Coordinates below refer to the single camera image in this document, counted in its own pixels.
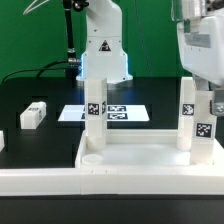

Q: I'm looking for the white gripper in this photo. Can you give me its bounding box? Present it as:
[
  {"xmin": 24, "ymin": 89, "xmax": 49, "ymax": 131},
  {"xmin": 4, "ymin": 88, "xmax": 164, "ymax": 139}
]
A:
[{"xmin": 177, "ymin": 15, "xmax": 224, "ymax": 117}]

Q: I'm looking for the white desk top tray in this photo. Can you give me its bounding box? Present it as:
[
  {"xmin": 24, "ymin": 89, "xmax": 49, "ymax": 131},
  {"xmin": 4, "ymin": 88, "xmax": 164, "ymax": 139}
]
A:
[{"xmin": 75, "ymin": 129, "xmax": 224, "ymax": 169}]

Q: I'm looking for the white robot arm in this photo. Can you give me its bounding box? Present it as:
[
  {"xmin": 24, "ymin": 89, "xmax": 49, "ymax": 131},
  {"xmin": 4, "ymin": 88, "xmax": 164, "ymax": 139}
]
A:
[{"xmin": 78, "ymin": 0, "xmax": 224, "ymax": 117}]

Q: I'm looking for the white marker base plate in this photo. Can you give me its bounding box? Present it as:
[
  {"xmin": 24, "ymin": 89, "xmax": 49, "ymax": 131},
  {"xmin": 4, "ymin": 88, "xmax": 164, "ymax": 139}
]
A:
[{"xmin": 59, "ymin": 105, "xmax": 150, "ymax": 122}]

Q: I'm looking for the black post with connector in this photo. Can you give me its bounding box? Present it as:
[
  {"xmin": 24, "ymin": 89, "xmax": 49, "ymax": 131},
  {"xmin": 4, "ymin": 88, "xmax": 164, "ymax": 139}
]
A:
[{"xmin": 62, "ymin": 0, "xmax": 79, "ymax": 80}]

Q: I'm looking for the white front obstacle wall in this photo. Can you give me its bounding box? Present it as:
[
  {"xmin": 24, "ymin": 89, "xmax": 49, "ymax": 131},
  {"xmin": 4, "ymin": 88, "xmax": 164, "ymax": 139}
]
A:
[{"xmin": 0, "ymin": 166, "xmax": 224, "ymax": 196}]

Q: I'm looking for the white obstacle wall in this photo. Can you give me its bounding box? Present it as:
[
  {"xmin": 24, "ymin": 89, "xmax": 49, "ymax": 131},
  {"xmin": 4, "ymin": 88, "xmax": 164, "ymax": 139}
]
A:
[
  {"xmin": 0, "ymin": 166, "xmax": 224, "ymax": 196},
  {"xmin": 0, "ymin": 130, "xmax": 5, "ymax": 152}
]

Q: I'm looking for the black cable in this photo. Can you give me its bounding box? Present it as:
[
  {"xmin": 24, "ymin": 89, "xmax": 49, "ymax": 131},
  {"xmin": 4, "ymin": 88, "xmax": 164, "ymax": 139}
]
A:
[{"xmin": 0, "ymin": 59, "xmax": 73, "ymax": 86}]

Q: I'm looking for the white left obstacle wall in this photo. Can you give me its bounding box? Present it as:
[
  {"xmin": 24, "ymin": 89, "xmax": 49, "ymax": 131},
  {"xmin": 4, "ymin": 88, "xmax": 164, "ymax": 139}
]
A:
[{"xmin": 0, "ymin": 130, "xmax": 5, "ymax": 152}]

